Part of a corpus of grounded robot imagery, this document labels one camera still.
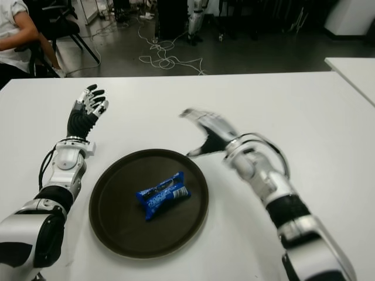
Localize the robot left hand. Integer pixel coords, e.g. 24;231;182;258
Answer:
66;84;109;138

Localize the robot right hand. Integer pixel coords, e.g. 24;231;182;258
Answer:
178;107;240;158

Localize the blue Oreo cookie pack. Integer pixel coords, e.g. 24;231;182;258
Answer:
135;171;192;222

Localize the black office chair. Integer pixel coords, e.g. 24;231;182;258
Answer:
14;0;101;78

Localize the black wheeled stand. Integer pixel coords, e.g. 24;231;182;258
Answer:
209;11;235;42

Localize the round dark brown tray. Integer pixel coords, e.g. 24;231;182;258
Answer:
88;148;210;259

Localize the seated person in white shirt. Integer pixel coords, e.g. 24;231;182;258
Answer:
0;0;67;87

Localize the black cabinet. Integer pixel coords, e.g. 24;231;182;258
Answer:
157;0;190;40

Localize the white side table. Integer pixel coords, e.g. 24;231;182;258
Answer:
324;57;375;107

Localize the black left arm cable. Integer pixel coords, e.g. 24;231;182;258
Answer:
38;145;58;189

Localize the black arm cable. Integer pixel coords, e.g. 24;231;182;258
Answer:
38;145;58;189
239;133;291;180

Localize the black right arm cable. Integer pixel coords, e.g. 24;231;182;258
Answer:
239;133;291;180

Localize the white cable on floor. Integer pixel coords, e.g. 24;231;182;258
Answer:
137;14;209;76

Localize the white pedestal with black base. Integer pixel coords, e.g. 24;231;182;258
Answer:
323;0;375;40

